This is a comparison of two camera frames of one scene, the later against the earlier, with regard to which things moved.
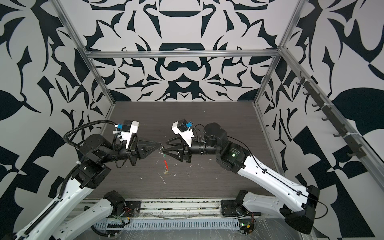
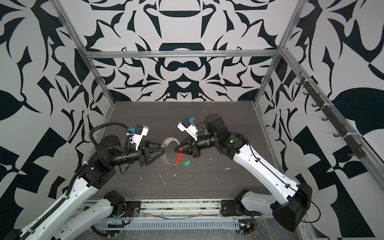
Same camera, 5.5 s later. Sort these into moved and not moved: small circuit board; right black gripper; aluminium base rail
Moved: right black gripper
Not moved: aluminium base rail; small circuit board
